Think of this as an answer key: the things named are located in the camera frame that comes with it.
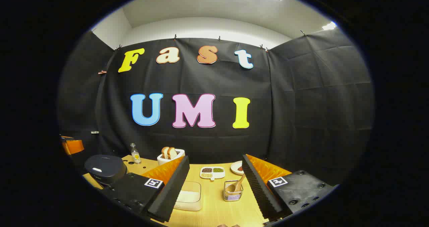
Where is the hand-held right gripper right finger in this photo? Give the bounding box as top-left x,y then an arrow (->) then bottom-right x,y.
242,154 -> 337,222

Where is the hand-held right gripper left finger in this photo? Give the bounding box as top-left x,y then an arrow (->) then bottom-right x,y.
101,155 -> 190,223

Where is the white rice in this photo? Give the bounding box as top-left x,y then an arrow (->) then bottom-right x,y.
176,191 -> 200,204

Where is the wooden spoon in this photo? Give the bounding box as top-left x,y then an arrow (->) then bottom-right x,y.
225,173 -> 246,193

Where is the metal wire chopstick holder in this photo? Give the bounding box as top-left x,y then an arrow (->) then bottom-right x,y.
224,180 -> 244,202

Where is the clear plastic rice container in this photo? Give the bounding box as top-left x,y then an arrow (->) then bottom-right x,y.
173,181 -> 202,211

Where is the dark grey rice cooker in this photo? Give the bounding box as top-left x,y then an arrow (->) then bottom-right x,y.
84,154 -> 128,187

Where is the white toaster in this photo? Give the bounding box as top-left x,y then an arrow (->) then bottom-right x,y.
157,149 -> 185,166

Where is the white round plate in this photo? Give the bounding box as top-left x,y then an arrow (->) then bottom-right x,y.
230,161 -> 245,175

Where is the white divided grain dish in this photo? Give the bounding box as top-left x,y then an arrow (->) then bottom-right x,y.
200,167 -> 226,181

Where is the glass bottle with yellow label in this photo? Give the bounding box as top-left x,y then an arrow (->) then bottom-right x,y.
130,143 -> 141,164

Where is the black backdrop cloth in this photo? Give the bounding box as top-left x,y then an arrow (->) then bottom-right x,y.
58,28 -> 374,187

